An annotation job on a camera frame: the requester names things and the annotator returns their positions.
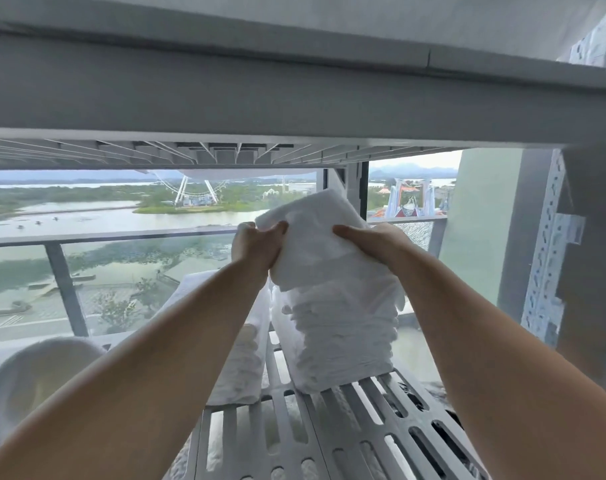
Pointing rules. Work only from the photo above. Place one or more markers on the person's right hand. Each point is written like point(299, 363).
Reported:
point(383, 244)

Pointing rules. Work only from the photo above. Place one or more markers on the low stack of white towels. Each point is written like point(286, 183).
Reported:
point(240, 364)

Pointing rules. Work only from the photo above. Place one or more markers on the person's left thumb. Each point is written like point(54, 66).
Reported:
point(278, 231)

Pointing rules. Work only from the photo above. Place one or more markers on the glass balcony railing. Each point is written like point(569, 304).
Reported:
point(107, 274)

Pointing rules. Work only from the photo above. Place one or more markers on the person's right thumb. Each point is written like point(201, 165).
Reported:
point(348, 231)

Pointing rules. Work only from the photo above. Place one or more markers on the dark window frame post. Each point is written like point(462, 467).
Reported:
point(355, 187)

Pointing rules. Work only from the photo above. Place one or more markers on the person's left forearm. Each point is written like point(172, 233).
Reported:
point(147, 374)

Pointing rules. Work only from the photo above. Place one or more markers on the grey perforated shelf upright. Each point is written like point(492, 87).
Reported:
point(545, 254)

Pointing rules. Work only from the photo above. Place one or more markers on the grey ribbed shelf board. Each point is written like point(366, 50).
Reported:
point(233, 84)

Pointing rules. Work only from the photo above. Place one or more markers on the white rolled towel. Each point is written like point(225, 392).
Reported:
point(27, 379)

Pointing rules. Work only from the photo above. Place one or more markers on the person's left hand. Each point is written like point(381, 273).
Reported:
point(253, 247)

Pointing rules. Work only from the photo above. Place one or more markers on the grey slotted shelf board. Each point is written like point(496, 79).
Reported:
point(343, 434)

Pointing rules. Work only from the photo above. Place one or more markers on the tall stack of white towels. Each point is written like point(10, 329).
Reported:
point(343, 334)

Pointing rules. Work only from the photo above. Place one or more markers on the white ferris wheel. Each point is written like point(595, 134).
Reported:
point(189, 190)

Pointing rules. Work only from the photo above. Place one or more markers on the person's right forearm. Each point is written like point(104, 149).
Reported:
point(498, 379)

